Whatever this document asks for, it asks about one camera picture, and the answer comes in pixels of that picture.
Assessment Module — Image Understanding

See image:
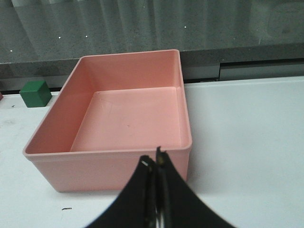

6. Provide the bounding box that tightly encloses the grey stone counter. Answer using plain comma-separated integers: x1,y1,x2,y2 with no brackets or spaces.
0,0,304,81

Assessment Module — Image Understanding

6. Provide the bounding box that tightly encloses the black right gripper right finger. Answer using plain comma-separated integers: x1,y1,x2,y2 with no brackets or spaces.
155,147,232,228

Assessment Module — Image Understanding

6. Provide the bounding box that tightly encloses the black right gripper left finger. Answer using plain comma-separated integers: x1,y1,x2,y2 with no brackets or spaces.
89,155,155,228

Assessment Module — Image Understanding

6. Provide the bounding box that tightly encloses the pink plastic bin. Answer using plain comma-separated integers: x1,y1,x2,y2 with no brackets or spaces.
23,49,192,192

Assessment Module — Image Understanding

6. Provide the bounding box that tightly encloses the green cube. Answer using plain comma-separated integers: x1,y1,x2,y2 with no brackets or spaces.
19,80,52,108

